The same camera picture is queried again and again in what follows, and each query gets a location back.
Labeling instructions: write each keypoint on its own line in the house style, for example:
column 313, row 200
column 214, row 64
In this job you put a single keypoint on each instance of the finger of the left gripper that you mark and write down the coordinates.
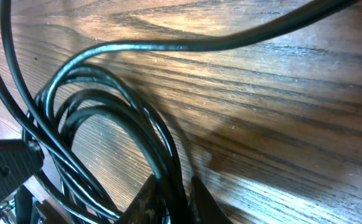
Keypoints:
column 19, row 160

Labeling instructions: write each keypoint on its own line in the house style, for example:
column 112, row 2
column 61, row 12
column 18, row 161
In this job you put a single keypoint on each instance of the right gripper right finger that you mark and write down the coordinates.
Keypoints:
column 203, row 207

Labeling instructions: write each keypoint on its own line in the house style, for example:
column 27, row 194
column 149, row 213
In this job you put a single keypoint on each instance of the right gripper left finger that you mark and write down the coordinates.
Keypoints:
column 144, row 209

